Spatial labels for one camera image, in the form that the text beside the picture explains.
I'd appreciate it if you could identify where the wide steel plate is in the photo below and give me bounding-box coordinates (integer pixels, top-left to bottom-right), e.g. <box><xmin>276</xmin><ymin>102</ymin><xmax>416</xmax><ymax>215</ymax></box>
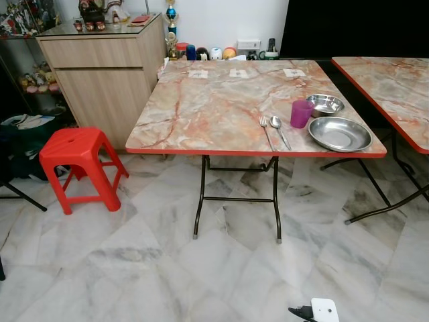
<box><xmin>308</xmin><ymin>117</ymin><xmax>373</xmax><ymax>153</ymax></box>

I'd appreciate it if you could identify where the small steel bowl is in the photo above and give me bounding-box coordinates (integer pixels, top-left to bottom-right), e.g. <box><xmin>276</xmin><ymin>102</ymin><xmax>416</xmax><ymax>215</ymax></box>
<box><xmin>306</xmin><ymin>94</ymin><xmax>345</xmax><ymax>117</ymax></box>

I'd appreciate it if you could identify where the purple plastic cup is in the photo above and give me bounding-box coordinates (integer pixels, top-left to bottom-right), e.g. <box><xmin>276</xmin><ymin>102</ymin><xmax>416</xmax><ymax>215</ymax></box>
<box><xmin>290</xmin><ymin>99</ymin><xmax>316</xmax><ymax>129</ymax></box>

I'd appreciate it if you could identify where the black television screen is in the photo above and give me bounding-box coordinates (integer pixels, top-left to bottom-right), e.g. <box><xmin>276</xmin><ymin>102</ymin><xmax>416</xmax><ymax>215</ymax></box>
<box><xmin>280</xmin><ymin>0</ymin><xmax>429</xmax><ymax>58</ymax></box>

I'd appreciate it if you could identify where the steel spoon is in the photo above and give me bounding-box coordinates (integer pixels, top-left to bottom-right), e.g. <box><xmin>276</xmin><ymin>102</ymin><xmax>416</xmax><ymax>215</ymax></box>
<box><xmin>270</xmin><ymin>115</ymin><xmax>293</xmax><ymax>152</ymax></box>

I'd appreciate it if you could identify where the steel fork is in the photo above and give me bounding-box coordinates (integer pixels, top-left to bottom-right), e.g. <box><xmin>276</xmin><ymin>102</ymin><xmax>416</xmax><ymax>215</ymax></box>
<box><xmin>259</xmin><ymin>115</ymin><xmax>276</xmax><ymax>152</ymax></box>

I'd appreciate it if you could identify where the marble folding table with labels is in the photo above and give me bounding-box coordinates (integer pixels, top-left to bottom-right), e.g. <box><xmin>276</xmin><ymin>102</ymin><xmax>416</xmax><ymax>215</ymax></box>
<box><xmin>125</xmin><ymin>59</ymin><xmax>387</xmax><ymax>244</ymax></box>

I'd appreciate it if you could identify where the blue and gold trophy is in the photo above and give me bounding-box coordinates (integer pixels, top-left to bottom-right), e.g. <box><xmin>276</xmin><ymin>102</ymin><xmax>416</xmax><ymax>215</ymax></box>
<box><xmin>164</xmin><ymin>0</ymin><xmax>180</xmax><ymax>60</ymax></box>

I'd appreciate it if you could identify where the light wooden cabinet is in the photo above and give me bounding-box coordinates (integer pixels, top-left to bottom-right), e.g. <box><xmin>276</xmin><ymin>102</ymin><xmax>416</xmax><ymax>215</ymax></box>
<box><xmin>35</xmin><ymin>13</ymin><xmax>168</xmax><ymax>150</ymax></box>

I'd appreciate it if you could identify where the red plastic stool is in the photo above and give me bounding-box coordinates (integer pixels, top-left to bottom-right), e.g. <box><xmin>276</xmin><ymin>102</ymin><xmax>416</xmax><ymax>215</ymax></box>
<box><xmin>39</xmin><ymin>127</ymin><xmax>129</xmax><ymax>215</ymax></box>

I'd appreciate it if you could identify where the dark statue figurine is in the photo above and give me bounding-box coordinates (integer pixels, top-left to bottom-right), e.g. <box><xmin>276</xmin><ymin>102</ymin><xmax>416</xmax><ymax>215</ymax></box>
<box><xmin>79</xmin><ymin>0</ymin><xmax>107</xmax><ymax>24</ymax></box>

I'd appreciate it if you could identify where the glass shelf with figurines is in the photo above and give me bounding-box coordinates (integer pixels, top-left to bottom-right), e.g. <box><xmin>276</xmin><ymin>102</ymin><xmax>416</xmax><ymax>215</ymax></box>
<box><xmin>0</xmin><ymin>0</ymin><xmax>74</xmax><ymax>128</ymax></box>

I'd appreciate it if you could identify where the dark green bag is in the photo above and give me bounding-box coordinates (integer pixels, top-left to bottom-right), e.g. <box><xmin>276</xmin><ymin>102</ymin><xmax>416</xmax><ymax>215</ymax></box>
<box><xmin>0</xmin><ymin>113</ymin><xmax>61</xmax><ymax>180</ymax></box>

